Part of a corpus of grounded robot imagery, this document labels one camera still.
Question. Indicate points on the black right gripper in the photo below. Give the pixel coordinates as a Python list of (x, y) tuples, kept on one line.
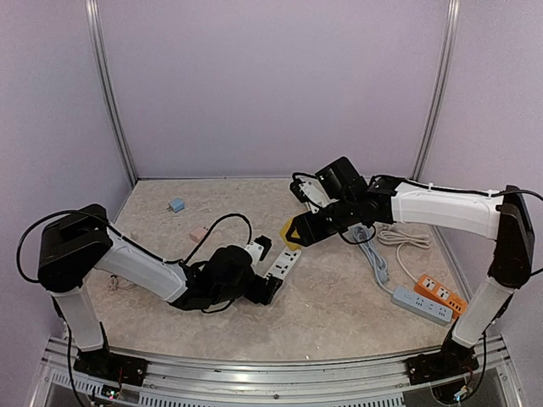
[(320, 222)]

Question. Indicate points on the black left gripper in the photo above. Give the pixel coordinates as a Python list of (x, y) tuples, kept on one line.
[(259, 297)]

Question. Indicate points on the white power strip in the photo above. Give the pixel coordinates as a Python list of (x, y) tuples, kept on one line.
[(284, 264)]

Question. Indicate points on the yellow cube socket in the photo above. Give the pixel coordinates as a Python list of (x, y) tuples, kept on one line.
[(290, 235)]

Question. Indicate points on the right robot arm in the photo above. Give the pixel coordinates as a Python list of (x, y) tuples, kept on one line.
[(500, 216)]

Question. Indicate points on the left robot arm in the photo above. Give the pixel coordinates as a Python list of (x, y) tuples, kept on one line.
[(78, 241)]

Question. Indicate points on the pink plug adapter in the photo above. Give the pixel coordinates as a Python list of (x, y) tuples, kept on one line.
[(198, 234)]

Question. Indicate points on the blue plug adapter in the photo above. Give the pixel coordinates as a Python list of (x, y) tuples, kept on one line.
[(176, 205)]

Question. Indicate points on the orange power strip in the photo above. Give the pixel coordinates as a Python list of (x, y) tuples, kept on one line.
[(425, 285)]

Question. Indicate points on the blue power strip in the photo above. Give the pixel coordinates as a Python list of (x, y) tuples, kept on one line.
[(405, 298)]

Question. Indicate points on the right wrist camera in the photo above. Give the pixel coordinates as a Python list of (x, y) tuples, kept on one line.
[(307, 191)]

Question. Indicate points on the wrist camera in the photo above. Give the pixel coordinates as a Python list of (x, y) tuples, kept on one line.
[(307, 191), (258, 248)]

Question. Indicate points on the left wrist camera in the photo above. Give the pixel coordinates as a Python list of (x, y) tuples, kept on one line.
[(258, 248)]

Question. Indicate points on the front aluminium rail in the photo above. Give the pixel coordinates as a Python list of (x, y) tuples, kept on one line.
[(366, 381)]

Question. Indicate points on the white charger with cable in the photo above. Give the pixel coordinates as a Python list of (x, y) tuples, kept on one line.
[(115, 284)]

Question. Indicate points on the right aluminium frame post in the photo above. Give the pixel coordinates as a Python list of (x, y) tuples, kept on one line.
[(438, 94)]

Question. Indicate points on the aluminium frame post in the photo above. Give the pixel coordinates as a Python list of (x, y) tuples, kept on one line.
[(438, 94), (107, 89)]

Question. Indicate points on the left aluminium frame post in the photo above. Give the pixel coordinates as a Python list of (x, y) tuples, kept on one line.
[(107, 89)]

